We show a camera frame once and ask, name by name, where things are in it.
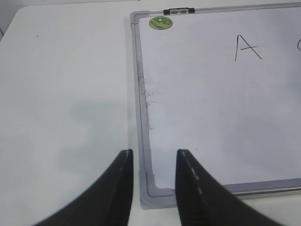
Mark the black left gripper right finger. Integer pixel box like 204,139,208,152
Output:
175,149,266,226

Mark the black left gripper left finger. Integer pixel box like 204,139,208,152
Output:
37,149,133,226

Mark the black silver board hanger clip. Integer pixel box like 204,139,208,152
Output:
163,8,195,15

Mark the white magnetic whiteboard grey frame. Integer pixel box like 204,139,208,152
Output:
131,2,301,209

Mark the green round magnet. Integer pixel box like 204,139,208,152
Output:
149,16,173,30

